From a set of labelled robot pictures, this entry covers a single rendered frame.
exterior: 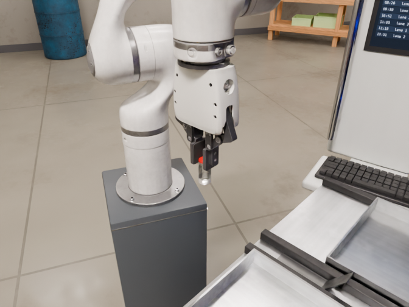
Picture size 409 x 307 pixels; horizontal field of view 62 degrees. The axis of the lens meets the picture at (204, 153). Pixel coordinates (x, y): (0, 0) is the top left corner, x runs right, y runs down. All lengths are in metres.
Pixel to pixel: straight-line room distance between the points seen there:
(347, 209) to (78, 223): 1.70
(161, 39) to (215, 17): 0.34
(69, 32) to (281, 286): 5.37
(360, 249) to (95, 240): 1.59
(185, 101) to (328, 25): 6.21
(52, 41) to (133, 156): 5.03
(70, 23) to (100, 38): 5.03
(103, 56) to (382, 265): 0.70
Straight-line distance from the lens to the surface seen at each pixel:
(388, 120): 1.22
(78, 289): 1.91
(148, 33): 0.78
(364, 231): 0.87
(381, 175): 1.19
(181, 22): 0.46
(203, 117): 0.50
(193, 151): 0.56
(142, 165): 0.87
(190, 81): 0.50
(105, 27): 0.75
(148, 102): 0.81
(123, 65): 0.75
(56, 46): 5.82
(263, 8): 0.51
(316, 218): 0.87
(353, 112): 1.23
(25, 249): 2.21
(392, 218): 0.93
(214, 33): 0.46
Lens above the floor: 1.42
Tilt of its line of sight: 30 degrees down
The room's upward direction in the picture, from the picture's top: straight up
